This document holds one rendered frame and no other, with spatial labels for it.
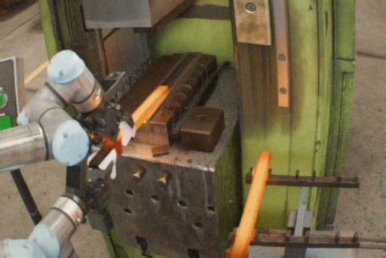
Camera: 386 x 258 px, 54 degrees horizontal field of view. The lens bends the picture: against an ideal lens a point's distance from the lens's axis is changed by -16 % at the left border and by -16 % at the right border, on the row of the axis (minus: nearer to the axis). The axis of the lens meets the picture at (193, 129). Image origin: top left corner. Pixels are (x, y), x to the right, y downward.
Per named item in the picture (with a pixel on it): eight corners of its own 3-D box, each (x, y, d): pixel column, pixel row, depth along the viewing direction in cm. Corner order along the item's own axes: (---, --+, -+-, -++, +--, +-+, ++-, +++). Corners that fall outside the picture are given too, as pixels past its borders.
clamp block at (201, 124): (212, 153, 118) (210, 133, 114) (182, 149, 121) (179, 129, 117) (225, 127, 127) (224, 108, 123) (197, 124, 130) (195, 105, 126)
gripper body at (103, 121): (92, 139, 105) (69, 117, 95) (103, 109, 109) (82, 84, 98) (117, 145, 103) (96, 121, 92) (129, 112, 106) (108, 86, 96)
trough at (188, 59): (149, 123, 120) (148, 118, 119) (132, 121, 122) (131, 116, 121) (202, 56, 152) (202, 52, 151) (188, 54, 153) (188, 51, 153)
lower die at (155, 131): (170, 147, 122) (165, 121, 118) (108, 137, 129) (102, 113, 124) (218, 75, 154) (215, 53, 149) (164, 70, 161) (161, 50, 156)
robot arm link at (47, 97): (24, 135, 77) (59, 92, 79) (10, 115, 84) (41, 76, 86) (47, 156, 82) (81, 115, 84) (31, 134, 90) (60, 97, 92)
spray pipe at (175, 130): (179, 141, 120) (177, 131, 118) (169, 139, 121) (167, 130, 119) (219, 79, 146) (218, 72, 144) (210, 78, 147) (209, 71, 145)
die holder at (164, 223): (222, 268, 138) (213, 169, 113) (121, 245, 151) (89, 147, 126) (264, 167, 180) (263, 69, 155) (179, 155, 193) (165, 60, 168)
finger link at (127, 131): (127, 152, 112) (108, 136, 105) (134, 131, 114) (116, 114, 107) (137, 154, 111) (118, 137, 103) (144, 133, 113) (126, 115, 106)
